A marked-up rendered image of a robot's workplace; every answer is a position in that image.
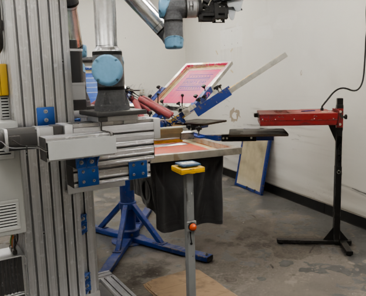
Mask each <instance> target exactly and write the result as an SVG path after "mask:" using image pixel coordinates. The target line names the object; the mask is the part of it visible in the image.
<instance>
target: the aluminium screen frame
mask: <svg viewBox="0 0 366 296"><path fill-rule="evenodd" d="M187 140H189V141H191V142H195V143H199V144H203V145H206V146H210V147H213V148H216V149H209V150H196V151H189V152H177V153H165V154H155V158H154V159H150V163H160V162H170V161H177V160H188V159H199V158H206V157H217V156H228V155H234V154H242V147H238V146H234V145H231V144H227V143H222V142H218V141H215V140H210V139H206V138H201V139H200V138H197V137H194V139H187Z"/></svg>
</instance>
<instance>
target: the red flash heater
mask: <svg viewBox="0 0 366 296"><path fill-rule="evenodd" d="M303 110H315V111H309V112H301V111H303ZM257 113H258V115H259V118H257V120H258V123H259V125H260V126H314V125H338V126H339V119H340V111H339V110H338V109H335V108H333V110H327V109H324V110H323V111H321V110H320V109H297V110H257Z"/></svg>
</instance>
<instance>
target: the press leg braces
mask: <svg viewBox="0 0 366 296"><path fill-rule="evenodd" d="M119 210H120V208H119V204H117V205H116V207H115V208H114V209H113V210H112V211H111V212H110V213H109V214H108V215H107V217H106V218H105V219H104V220H103V221H102V222H101V223H100V224H99V225H98V226H96V227H95V228H98V229H101V230H104V229H106V228H108V227H106V225H107V223H108V222H110V221H111V219H112V218H113V217H114V216H115V215H116V214H117V213H118V211H119ZM132 210H133V211H134V212H135V217H136V224H140V223H141V222H142V223H143V224H144V226H145V227H146V228H147V230H148V231H149V233H150V234H151V235H152V237H153V238H154V239H155V241H154V242H152V243H155V244H159V245H164V244H166V243H167V242H165V241H163V240H162V238H161V236H159V234H158V233H157V231H156V230H155V228H154V227H153V226H152V225H151V223H150V221H149V220H148V219H147V218H146V216H145V215H144V214H143V213H142V211H141V210H140V208H139V207H138V206H137V205H136V203H135V204H132ZM127 211H128V205H123V208H122V215H121V219H120V225H119V231H118V235H117V241H116V247H115V249H114V250H113V253H121V252H122V250H123V249H124V247H122V242H123V235H124V231H125V225H126V218H127Z"/></svg>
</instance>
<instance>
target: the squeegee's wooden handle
mask: <svg viewBox="0 0 366 296"><path fill-rule="evenodd" d="M181 132H183V128H182V127H174V128H165V129H160V138H158V139H166V138H174V137H179V138H180V139H181V137H180V134H181Z"/></svg>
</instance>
